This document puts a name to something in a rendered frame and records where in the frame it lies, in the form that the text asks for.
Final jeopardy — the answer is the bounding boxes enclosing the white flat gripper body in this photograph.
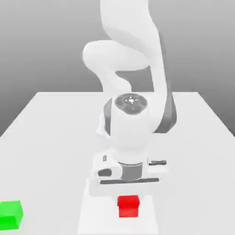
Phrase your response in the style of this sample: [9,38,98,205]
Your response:
[89,177,170,197]

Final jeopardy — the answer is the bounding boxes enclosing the small red cube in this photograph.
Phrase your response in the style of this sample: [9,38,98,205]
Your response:
[117,195,140,218]

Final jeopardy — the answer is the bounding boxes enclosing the small green cube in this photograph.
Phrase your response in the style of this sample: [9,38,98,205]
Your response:
[0,200,24,231]

